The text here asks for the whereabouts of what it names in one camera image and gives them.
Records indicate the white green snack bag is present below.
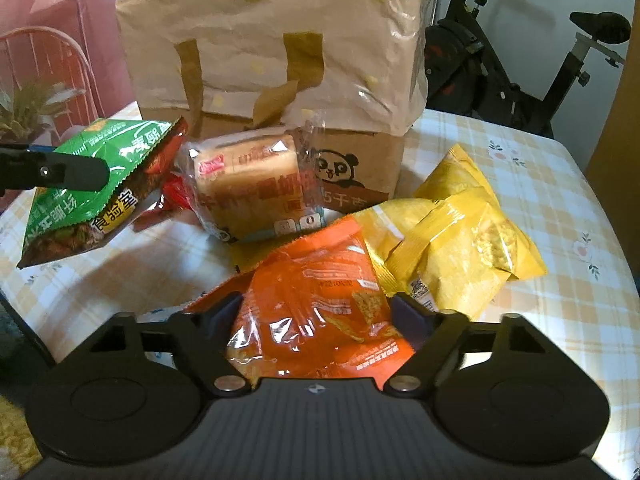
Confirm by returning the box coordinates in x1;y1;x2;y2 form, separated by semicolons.
17;118;188;269

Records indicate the orange snack bag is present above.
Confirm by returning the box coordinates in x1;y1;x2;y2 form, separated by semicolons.
186;219;414;386

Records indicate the packaged bread loaf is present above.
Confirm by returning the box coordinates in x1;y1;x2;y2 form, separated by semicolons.
177;122;326;244

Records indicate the checkered floral tablecloth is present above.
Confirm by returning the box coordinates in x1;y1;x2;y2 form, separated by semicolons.
1;110;639;479

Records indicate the yellow snack bag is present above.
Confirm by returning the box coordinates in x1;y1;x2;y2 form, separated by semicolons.
412;144;499;206
352;188;547;320

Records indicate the red small snack packet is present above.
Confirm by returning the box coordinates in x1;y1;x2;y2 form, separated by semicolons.
146;174;193;214

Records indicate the black exercise bike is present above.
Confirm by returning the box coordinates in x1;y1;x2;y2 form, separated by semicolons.
424;0;631;138

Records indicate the brown paper bag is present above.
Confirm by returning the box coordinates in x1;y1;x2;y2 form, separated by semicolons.
116;0;430;212

